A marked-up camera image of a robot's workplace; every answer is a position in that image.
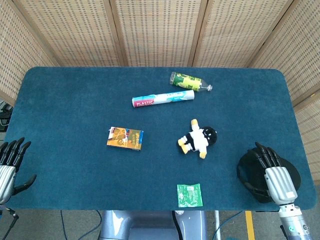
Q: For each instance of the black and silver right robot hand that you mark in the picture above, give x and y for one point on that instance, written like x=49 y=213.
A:
x=280 y=182

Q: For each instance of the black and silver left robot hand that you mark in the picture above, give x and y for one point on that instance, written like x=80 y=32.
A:
x=7 y=172

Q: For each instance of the black and white plush toy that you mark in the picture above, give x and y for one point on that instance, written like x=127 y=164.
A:
x=197 y=141

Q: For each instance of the black cap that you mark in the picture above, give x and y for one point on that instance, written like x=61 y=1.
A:
x=251 y=172

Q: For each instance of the black stand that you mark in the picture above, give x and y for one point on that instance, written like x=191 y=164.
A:
x=12 y=215

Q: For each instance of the bamboo screen panel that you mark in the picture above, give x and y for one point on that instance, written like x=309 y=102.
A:
x=17 y=55
x=75 y=32
x=310 y=135
x=160 y=32
x=237 y=32
x=300 y=50

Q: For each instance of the black equipment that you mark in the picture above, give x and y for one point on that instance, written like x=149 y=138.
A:
x=5 y=115

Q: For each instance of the blue table mat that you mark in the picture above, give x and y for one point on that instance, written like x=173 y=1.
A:
x=75 y=162

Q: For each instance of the white table leg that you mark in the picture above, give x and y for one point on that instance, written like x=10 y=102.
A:
x=218 y=225

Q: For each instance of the green foil sachet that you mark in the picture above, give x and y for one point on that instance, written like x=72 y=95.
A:
x=189 y=195

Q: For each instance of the orange snack box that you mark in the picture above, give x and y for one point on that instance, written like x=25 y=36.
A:
x=125 y=138

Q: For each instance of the grey robot torso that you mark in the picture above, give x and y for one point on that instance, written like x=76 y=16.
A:
x=150 y=225

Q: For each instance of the green label plastic bottle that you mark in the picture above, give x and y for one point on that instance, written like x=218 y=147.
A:
x=186 y=81

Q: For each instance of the plastic wrap roll box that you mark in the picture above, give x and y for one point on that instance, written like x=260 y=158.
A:
x=162 y=98

